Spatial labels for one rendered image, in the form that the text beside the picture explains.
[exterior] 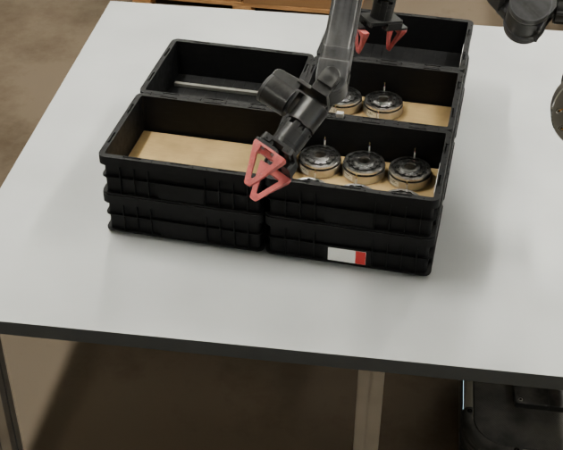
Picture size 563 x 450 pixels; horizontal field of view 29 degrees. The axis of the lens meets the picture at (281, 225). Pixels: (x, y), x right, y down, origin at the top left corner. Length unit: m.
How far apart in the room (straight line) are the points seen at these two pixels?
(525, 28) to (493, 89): 1.27
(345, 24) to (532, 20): 0.34
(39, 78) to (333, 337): 2.71
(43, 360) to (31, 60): 1.91
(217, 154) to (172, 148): 0.12
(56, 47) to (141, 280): 2.62
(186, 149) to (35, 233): 0.43
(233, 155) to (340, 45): 0.78
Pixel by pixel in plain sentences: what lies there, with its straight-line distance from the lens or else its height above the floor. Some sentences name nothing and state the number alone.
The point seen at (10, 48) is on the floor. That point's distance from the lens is 5.10.
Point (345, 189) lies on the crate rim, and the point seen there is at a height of 0.93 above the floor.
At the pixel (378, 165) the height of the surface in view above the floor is 0.86.
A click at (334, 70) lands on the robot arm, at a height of 1.38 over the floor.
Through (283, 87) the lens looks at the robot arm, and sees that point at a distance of 2.01.
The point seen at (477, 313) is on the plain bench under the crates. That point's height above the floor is 0.70.
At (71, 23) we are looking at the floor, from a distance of 5.27.
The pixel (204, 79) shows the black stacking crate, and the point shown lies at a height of 0.83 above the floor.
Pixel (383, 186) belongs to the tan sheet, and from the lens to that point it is 2.64.
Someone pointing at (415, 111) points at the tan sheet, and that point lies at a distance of 2.94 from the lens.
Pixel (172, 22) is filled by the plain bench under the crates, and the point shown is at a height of 0.70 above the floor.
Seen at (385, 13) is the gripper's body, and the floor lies 1.08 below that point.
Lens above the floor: 2.35
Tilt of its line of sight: 37 degrees down
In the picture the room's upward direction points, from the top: straight up
